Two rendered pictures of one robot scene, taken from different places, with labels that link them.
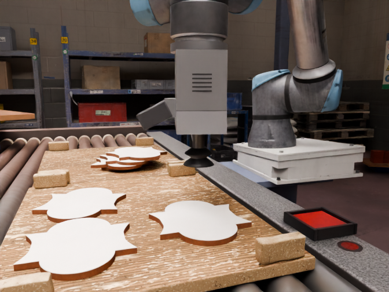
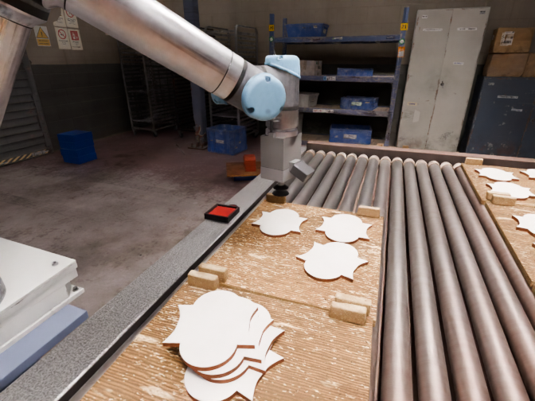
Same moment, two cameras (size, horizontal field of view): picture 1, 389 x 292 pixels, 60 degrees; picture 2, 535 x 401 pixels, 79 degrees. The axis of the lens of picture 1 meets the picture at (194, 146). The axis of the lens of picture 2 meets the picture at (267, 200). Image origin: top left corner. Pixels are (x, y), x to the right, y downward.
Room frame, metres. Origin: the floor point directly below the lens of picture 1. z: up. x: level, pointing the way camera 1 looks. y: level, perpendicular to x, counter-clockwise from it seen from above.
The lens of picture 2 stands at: (1.07, 0.44, 1.33)
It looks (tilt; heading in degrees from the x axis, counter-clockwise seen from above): 24 degrees down; 219
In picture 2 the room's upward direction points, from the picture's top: straight up
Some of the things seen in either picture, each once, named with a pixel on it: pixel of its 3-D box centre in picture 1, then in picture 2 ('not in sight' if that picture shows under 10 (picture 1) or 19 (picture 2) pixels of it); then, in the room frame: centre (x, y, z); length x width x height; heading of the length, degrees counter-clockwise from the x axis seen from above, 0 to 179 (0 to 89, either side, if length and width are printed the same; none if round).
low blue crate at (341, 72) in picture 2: not in sight; (354, 72); (-3.64, -1.72, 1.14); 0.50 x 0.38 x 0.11; 117
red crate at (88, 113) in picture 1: (102, 112); not in sight; (4.92, 1.34, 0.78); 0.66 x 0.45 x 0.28; 108
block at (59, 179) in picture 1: (50, 179); (352, 304); (0.64, 0.28, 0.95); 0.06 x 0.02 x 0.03; 109
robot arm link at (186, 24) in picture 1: (198, 26); (281, 118); (0.46, -0.01, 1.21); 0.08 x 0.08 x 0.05
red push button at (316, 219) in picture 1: (318, 223); (222, 212); (0.49, -0.19, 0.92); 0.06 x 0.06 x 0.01; 18
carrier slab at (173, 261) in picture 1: (135, 218); (303, 244); (0.50, 0.09, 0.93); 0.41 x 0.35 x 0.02; 19
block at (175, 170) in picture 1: (182, 169); (212, 271); (0.73, 0.03, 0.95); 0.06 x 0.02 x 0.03; 109
